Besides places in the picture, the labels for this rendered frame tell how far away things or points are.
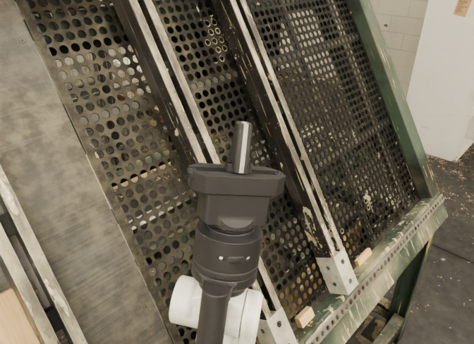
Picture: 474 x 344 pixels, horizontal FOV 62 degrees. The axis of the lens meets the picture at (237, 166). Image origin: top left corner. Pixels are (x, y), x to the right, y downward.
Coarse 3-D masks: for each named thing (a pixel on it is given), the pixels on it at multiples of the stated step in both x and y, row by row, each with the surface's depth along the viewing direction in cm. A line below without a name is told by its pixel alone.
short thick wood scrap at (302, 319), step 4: (304, 308) 115; (308, 308) 114; (300, 312) 113; (304, 312) 112; (308, 312) 113; (312, 312) 114; (296, 316) 112; (300, 316) 111; (304, 316) 112; (308, 316) 113; (312, 316) 114; (296, 320) 111; (300, 320) 111; (304, 320) 111; (308, 320) 112; (300, 324) 111; (304, 324) 111
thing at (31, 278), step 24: (0, 168) 67; (0, 192) 66; (0, 216) 66; (24, 216) 68; (0, 240) 65; (24, 240) 67; (0, 264) 69; (24, 264) 70; (48, 264) 69; (24, 288) 66; (48, 288) 68; (48, 312) 68; (72, 312) 70; (48, 336) 67; (72, 336) 69
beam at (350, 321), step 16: (416, 208) 160; (400, 224) 151; (432, 224) 159; (384, 240) 143; (416, 240) 150; (400, 256) 141; (368, 272) 128; (384, 272) 134; (400, 272) 139; (368, 288) 127; (384, 288) 132; (320, 304) 119; (336, 304) 116; (368, 304) 125; (320, 320) 111; (352, 320) 119; (304, 336) 107; (336, 336) 114
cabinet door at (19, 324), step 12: (0, 300) 68; (12, 300) 69; (0, 312) 68; (12, 312) 69; (24, 312) 70; (0, 324) 68; (12, 324) 69; (24, 324) 70; (0, 336) 67; (12, 336) 68; (24, 336) 70; (36, 336) 71
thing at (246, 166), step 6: (246, 126) 47; (252, 126) 47; (246, 132) 47; (252, 132) 47; (246, 138) 47; (246, 144) 47; (246, 150) 47; (246, 156) 47; (246, 162) 48; (246, 168) 48
